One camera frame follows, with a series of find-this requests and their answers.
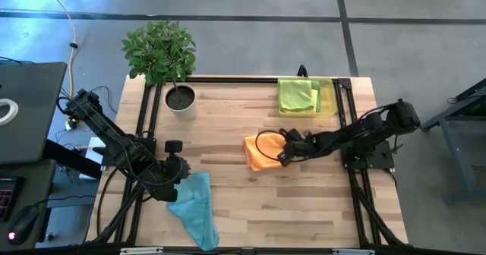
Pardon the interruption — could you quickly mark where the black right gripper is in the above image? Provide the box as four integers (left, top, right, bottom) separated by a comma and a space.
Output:
276, 128, 318, 168

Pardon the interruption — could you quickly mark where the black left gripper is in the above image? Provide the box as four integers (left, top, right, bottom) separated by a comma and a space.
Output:
147, 140, 191, 203

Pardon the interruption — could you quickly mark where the orange microfiber towel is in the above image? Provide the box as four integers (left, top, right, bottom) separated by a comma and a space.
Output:
243, 132, 289, 172

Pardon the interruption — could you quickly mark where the blue microfiber towel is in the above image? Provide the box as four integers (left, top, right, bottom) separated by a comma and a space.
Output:
166, 172, 221, 252

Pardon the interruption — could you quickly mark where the light green microfiber towel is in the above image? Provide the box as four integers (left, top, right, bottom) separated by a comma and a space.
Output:
278, 78, 316, 113

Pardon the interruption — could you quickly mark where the dark green microfiber towel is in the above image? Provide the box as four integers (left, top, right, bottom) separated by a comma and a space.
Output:
310, 79, 322, 113

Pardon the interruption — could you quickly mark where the yellow translucent plastic bin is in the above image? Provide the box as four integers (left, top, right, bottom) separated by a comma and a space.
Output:
276, 76, 339, 119

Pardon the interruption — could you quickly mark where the white plant pot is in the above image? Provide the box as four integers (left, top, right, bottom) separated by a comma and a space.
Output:
163, 82, 198, 121

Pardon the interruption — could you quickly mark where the white power box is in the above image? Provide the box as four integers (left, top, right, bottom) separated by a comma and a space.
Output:
77, 136, 109, 181

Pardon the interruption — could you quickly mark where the green leafy plant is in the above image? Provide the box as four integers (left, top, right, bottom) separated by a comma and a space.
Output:
120, 18, 197, 87

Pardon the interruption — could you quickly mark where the black side desk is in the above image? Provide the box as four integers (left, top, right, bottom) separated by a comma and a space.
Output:
0, 140, 103, 253

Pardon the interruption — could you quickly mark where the dark grey laptop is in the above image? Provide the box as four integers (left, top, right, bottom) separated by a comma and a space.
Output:
0, 61, 68, 165

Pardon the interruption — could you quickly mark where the black computer mouse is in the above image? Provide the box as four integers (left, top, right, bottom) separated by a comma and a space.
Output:
5, 203, 41, 247

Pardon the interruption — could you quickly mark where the white tape roll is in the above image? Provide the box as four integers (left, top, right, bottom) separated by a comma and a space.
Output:
0, 98, 19, 126

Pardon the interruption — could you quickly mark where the black keyboard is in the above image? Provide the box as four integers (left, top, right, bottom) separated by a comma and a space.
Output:
0, 177, 18, 222

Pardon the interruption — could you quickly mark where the grey metal cart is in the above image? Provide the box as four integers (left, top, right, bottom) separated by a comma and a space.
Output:
419, 77, 486, 206

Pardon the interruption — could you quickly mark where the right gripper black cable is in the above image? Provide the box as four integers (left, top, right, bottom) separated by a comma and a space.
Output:
254, 129, 289, 162

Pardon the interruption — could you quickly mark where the silver edge bracket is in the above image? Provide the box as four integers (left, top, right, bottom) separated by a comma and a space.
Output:
331, 248, 376, 255
119, 247, 165, 255

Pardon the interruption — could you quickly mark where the black aluminium table frame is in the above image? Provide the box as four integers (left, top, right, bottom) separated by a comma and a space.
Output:
85, 75, 409, 248

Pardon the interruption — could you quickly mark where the yellow floor cable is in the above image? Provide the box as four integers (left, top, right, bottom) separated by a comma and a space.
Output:
39, 0, 83, 130

